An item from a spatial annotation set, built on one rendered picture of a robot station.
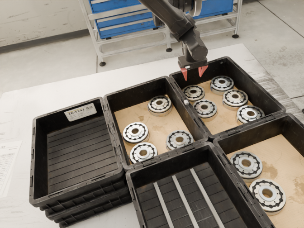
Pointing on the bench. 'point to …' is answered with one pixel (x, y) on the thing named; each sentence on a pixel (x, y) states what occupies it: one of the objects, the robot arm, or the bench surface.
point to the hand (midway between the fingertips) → (192, 76)
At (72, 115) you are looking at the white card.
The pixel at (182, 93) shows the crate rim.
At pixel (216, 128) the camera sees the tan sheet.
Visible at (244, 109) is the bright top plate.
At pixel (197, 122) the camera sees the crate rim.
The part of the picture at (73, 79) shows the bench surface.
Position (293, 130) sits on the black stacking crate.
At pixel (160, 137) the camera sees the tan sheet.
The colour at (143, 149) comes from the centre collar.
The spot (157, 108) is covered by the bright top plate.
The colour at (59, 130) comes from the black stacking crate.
